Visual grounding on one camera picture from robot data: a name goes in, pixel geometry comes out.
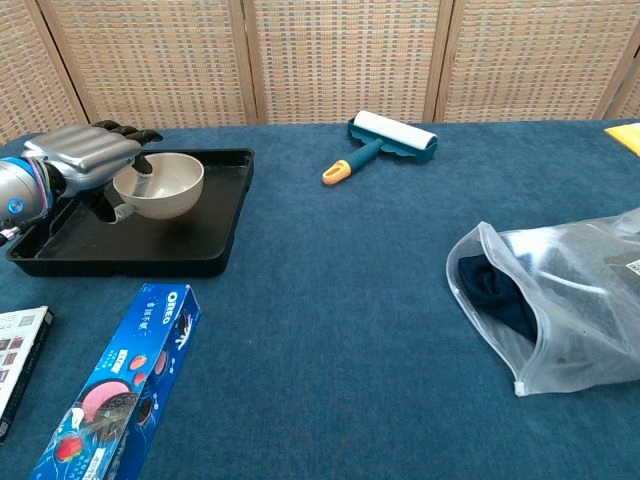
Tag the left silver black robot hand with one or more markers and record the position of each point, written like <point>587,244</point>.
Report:
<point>85,155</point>

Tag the white bowl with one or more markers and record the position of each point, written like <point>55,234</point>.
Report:
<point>165,190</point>

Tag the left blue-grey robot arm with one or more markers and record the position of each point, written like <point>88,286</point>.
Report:
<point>22,195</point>

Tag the black rectangular tray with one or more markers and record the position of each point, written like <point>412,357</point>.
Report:
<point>210,235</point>

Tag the white box with picture grid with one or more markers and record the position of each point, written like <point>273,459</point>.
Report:
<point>17,360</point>

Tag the long blue Oreo box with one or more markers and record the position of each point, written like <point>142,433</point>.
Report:
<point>125,380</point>

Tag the woven wooden folding screen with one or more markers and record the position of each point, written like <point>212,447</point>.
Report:
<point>325,55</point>

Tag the teal lint roller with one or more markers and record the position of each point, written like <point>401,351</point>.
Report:
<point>395,135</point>

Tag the dark blue cloth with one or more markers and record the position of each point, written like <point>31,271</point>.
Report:
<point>495,290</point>

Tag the transparent zip bag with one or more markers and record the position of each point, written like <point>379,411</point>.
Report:
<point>575,320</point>

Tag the yellow and white paper booklet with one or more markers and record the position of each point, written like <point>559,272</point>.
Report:
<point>625,137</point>

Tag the black tag with QR code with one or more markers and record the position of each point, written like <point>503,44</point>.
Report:
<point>625,265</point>

